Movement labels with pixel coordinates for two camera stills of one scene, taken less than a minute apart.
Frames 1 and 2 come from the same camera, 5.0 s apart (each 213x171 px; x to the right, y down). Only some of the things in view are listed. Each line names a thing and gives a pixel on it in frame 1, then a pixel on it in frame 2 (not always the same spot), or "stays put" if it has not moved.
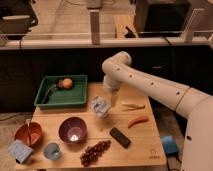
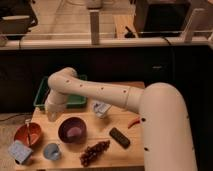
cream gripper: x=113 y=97 → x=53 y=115
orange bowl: x=29 y=133 stays put
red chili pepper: x=137 y=120 stays put
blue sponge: x=20 y=151 stays put
